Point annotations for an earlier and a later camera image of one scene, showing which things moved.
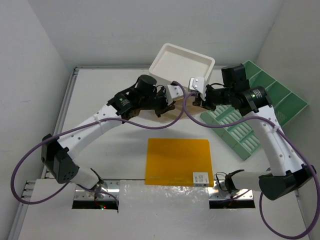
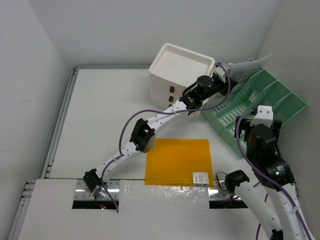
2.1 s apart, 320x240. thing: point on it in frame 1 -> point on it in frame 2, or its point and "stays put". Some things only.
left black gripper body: (157, 102) -> (216, 85)
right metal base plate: (219, 193) stays put
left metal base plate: (108, 189) stays put
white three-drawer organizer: (174, 63) stays put
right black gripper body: (215, 97) -> (245, 124)
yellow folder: (172, 162) stays put
